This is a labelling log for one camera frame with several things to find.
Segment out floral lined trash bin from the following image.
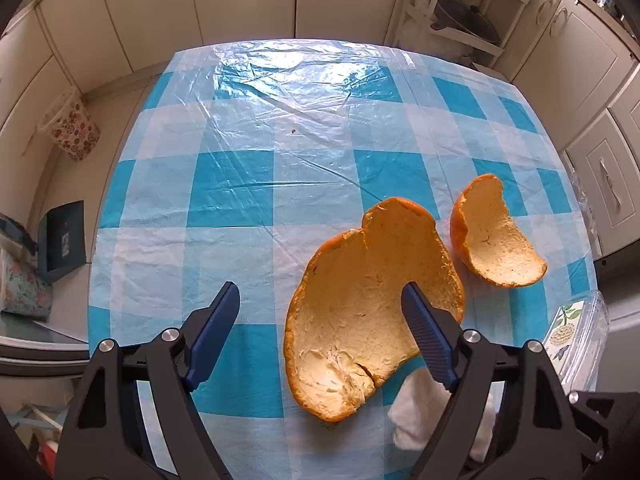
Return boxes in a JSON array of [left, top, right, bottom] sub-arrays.
[[0, 248, 53, 320]]

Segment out white tissue under peel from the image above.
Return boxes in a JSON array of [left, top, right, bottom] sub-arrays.
[[388, 367, 496, 463]]

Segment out clear plastic food tray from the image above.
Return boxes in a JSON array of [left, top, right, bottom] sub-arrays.
[[544, 290, 610, 394]]

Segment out small orange peel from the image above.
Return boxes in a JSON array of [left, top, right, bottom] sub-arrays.
[[449, 174, 548, 288]]

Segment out large orange peel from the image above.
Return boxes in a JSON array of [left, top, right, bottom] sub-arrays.
[[283, 197, 465, 422]]

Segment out blue checkered tablecloth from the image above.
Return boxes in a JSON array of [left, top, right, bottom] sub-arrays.
[[88, 40, 597, 479]]

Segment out white drawer cabinet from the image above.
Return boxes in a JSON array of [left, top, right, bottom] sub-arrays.
[[495, 0, 639, 257]]

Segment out white shelf rack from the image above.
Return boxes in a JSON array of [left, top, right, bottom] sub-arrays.
[[384, 0, 532, 73]]

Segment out black pan on shelf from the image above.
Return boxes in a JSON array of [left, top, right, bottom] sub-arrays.
[[431, 0, 500, 46]]

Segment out white lower cabinets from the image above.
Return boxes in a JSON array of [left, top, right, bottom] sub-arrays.
[[1, 0, 396, 221]]

